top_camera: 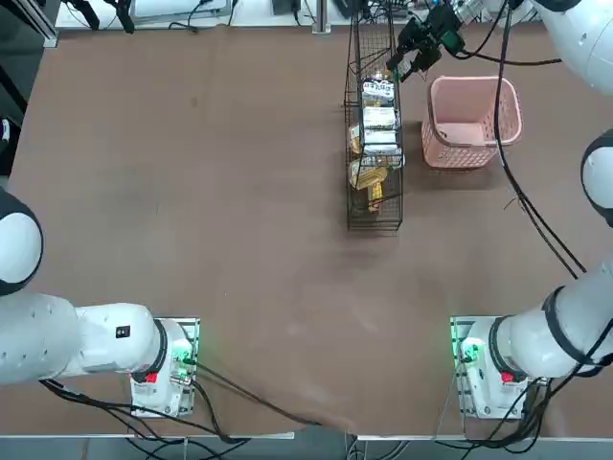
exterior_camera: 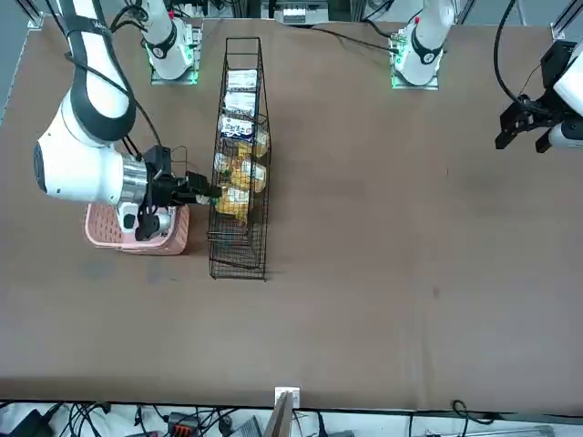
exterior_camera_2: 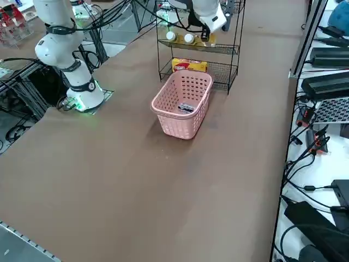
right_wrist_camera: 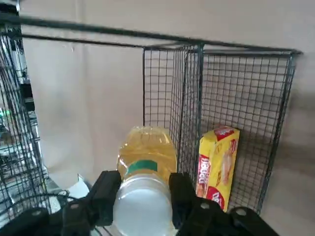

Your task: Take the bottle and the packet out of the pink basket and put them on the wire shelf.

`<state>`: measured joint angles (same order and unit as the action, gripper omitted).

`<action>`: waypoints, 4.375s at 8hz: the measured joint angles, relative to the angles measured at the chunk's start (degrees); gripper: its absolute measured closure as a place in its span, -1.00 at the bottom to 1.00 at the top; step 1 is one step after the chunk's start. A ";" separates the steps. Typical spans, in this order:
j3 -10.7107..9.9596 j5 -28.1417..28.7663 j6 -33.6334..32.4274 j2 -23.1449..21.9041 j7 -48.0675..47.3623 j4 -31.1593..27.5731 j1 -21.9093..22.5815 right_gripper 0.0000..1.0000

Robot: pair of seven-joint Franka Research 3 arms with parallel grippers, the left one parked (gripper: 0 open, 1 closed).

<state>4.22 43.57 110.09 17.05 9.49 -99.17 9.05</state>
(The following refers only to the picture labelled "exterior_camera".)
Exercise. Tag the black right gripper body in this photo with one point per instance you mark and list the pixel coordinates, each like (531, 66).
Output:
(161, 191)

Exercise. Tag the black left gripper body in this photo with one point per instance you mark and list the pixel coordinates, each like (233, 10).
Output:
(544, 111)

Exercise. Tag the yellow drink bottle white cap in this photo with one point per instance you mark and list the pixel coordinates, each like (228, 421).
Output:
(232, 211)
(261, 145)
(248, 175)

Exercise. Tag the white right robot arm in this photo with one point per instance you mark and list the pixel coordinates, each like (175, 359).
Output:
(82, 177)

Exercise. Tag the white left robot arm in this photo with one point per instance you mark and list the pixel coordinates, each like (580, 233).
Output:
(426, 50)

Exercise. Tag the pink plastic basket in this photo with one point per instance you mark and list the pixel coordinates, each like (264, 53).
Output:
(177, 236)

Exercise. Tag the left wrist black box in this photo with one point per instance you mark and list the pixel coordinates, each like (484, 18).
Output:
(558, 59)

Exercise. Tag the aluminium profile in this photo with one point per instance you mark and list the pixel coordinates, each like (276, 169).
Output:
(565, 20)
(35, 16)

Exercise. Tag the white power strip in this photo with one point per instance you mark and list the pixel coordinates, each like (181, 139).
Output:
(293, 13)

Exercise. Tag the orange black device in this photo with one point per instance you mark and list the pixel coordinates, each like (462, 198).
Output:
(182, 425)

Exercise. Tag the grey foot pedal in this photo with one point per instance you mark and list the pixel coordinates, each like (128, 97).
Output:
(249, 429)

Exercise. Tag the black power adapter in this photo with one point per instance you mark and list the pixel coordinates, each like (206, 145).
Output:
(29, 423)

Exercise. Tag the metal rod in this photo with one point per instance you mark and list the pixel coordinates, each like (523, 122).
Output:
(492, 430)

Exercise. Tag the wrist camera black bracket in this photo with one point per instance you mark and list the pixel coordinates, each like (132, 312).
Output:
(145, 225)

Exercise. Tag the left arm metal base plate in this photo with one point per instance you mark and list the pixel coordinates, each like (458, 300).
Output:
(432, 85)

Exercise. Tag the aluminium upright post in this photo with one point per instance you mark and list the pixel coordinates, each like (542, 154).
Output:
(284, 409)

